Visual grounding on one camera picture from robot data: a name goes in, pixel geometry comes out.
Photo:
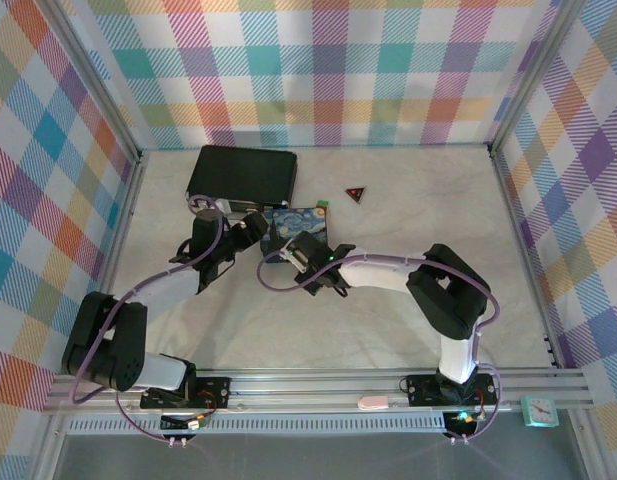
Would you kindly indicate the teal square clock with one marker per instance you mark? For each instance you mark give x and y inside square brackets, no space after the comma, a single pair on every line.
[539,411]

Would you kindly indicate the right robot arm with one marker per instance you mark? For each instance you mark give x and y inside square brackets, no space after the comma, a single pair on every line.
[443,300]

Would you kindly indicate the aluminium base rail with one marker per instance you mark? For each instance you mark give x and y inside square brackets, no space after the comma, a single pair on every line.
[308,387]

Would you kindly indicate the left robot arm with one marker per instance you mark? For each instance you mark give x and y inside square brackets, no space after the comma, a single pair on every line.
[118,350]

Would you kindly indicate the aluminium side rail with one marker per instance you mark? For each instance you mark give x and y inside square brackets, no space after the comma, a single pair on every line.
[528,260]
[120,230]

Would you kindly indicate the black hard case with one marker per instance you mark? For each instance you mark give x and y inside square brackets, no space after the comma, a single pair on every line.
[243,172]

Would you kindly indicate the red triangular badge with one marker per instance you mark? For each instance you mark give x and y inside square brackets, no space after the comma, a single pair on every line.
[356,194]

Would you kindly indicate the aluminium corner post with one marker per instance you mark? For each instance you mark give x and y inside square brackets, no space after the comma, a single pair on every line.
[95,80]
[533,75]

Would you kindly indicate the pink eraser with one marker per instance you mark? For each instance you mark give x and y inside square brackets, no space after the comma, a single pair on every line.
[373,401]

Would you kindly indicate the starry night print mat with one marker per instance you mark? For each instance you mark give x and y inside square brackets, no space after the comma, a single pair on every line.
[300,225]

